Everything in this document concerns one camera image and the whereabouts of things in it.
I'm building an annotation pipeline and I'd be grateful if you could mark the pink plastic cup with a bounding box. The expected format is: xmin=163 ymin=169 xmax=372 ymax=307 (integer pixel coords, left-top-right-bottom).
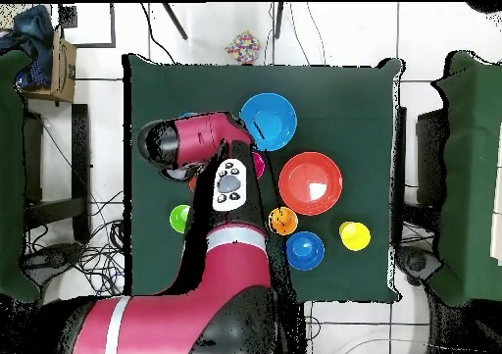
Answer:
xmin=252 ymin=151 xmax=267 ymax=180

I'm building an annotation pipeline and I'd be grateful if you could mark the large light blue bowl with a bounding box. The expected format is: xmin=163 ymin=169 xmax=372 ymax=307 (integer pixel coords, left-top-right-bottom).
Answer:
xmin=238 ymin=91 xmax=298 ymax=152

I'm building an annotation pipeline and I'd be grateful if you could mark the orange plastic cup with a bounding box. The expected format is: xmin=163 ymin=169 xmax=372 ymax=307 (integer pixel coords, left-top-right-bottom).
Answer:
xmin=268 ymin=206 xmax=299 ymax=236

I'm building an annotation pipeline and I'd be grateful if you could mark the wide orange-red bowl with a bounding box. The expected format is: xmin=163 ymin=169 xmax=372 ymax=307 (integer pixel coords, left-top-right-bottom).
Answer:
xmin=277 ymin=151 xmax=343 ymax=217

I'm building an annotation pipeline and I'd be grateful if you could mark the green plastic cup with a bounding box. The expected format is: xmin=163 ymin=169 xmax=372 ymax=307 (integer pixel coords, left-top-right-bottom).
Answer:
xmin=169 ymin=204 xmax=192 ymax=234

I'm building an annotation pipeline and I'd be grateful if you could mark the small dark blue bowl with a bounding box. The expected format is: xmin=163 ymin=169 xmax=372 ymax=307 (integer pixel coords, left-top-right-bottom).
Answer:
xmin=284 ymin=230 xmax=326 ymax=272

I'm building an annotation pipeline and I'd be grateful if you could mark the yellow plastic cup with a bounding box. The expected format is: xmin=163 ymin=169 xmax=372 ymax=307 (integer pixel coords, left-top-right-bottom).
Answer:
xmin=338 ymin=221 xmax=372 ymax=252

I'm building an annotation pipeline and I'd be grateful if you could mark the dark green tablecloth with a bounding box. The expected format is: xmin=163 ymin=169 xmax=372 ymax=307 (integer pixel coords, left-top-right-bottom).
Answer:
xmin=123 ymin=53 xmax=405 ymax=304

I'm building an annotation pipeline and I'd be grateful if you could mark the black tripod leg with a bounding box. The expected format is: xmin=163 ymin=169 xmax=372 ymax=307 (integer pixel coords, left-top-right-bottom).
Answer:
xmin=274 ymin=2 xmax=284 ymax=39
xmin=162 ymin=2 xmax=189 ymax=41

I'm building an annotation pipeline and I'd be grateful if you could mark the cardboard box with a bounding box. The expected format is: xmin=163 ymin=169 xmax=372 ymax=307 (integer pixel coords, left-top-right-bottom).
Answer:
xmin=23 ymin=29 xmax=77 ymax=104

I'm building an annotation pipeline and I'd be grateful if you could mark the green cloth covered table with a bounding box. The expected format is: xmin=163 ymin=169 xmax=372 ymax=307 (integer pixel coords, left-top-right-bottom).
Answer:
xmin=0 ymin=49 xmax=40 ymax=302
xmin=427 ymin=50 xmax=502 ymax=308

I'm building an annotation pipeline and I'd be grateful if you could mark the blue cloth bundle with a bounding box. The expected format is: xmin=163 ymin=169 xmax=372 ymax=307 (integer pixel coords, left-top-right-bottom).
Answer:
xmin=0 ymin=4 xmax=54 ymax=90

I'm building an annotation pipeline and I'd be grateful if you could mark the tangle of floor cables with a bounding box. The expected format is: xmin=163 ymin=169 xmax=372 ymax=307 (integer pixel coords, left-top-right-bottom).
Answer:
xmin=23 ymin=188 xmax=126 ymax=296

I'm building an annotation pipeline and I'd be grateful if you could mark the black stool frame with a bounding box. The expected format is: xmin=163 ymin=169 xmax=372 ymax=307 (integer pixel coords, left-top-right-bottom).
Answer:
xmin=391 ymin=106 xmax=448 ymax=222
xmin=23 ymin=103 xmax=92 ymax=245

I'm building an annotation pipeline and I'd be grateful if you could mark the black pedestal foot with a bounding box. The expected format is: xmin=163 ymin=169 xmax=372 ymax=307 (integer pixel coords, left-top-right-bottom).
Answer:
xmin=395 ymin=245 xmax=444 ymax=286
xmin=23 ymin=242 xmax=85 ymax=280

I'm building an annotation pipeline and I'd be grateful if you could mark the black rectangular frame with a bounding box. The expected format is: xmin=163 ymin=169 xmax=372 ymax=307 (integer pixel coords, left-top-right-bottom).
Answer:
xmin=58 ymin=2 xmax=117 ymax=49

